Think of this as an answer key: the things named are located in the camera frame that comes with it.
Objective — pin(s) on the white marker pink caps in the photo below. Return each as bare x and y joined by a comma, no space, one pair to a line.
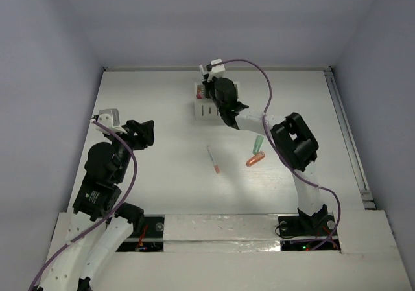
200,94

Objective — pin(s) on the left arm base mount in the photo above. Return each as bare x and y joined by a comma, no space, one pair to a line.
150,238

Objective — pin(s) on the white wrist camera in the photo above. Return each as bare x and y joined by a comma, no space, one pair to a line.
215,69
108,119

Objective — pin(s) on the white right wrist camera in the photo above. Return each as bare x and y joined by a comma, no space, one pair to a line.
215,69

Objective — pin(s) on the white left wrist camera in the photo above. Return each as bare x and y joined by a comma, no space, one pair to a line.
108,119

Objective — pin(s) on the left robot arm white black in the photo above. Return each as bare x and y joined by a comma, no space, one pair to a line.
101,219

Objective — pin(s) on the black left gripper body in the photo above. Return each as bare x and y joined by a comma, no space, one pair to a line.
137,132

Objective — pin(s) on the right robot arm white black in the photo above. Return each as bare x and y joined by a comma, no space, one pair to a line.
295,144

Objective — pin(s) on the green correction tape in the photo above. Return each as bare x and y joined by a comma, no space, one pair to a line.
257,144

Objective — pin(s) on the white marker salmon cap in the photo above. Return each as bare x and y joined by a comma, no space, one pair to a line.
215,165

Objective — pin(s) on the aluminium rail right side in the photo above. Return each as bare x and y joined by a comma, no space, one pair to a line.
356,164

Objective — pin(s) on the white two-compartment slotted organizer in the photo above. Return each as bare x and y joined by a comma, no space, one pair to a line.
205,108

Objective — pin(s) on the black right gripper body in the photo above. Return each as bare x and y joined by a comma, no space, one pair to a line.
210,91

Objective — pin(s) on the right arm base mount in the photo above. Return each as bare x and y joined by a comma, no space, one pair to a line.
296,237

